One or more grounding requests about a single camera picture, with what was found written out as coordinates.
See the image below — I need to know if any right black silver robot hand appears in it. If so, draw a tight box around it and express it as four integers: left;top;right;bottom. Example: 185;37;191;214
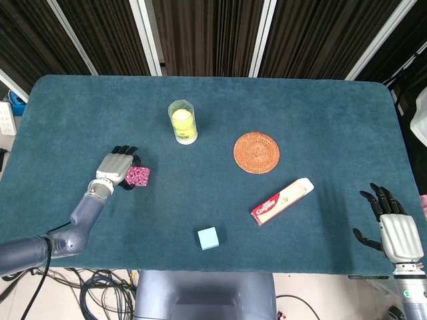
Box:
352;182;424;264

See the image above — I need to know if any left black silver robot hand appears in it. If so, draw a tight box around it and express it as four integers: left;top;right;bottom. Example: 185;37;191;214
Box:
95;145;141;193

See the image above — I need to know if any pink speckled sponge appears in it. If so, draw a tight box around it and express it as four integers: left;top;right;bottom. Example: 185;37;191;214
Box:
125;165;151;187

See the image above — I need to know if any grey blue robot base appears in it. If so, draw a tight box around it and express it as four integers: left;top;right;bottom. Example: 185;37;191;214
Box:
133;269;278;320

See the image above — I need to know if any clear cup with yellow insert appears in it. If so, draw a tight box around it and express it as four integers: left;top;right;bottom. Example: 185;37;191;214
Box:
167;99;198;145

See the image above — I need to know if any teal table mat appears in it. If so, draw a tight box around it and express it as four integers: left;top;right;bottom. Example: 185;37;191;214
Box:
0;73;422;276

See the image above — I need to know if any blue plastic item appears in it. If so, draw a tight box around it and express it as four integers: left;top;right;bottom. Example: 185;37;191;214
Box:
8;91;27;115

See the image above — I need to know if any white plastic bag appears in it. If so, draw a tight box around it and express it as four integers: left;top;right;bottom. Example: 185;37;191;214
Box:
410;95;427;148

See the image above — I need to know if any white power strip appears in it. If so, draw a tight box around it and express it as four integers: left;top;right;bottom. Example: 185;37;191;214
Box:
0;101;17;136

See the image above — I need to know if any light blue cube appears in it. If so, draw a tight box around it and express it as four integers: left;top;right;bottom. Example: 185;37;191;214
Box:
197;226;221;251

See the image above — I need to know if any red white Colgate toothpaste box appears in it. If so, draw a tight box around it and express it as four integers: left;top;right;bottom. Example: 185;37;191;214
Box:
251;177;315;227

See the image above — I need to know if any round woven orange coaster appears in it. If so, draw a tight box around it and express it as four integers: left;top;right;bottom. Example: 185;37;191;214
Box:
233;132;281;175

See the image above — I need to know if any black equipment stand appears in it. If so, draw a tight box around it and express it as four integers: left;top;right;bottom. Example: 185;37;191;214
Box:
386;49;427;117

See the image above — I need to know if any dark brown pleated curtain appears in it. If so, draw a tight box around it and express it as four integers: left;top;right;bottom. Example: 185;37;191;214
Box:
0;0;427;97

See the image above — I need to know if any thin black floor cable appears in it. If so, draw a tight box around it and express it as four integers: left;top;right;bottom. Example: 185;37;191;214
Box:
276;294;322;320

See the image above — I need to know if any black floor cable bundle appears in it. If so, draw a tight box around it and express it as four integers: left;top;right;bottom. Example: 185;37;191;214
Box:
0;265;138;320

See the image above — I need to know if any white frame post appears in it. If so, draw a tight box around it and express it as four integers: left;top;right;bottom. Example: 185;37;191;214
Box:
46;0;98;75
345;0;418;81
249;0;277;78
129;0;163;76

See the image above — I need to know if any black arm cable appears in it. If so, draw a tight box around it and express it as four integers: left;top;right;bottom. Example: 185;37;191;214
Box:
18;220;73;320

